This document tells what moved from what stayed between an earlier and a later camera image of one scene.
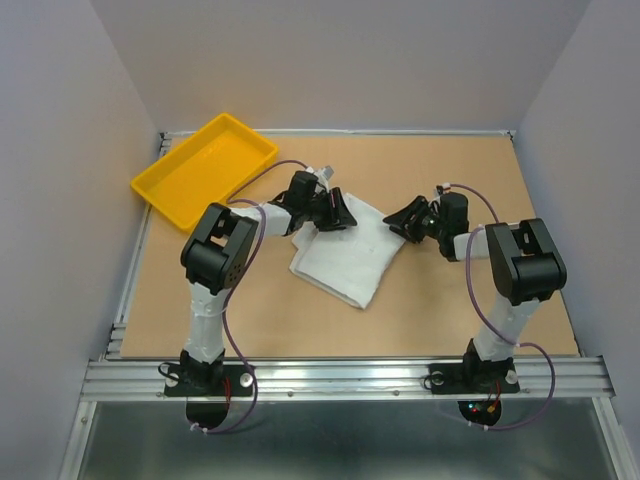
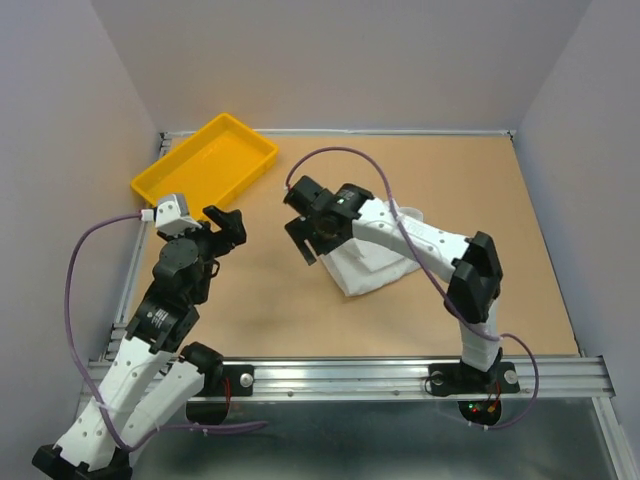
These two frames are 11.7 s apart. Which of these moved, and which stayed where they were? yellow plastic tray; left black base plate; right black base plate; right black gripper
Moved: right black gripper
Stayed: left black base plate; right black base plate; yellow plastic tray
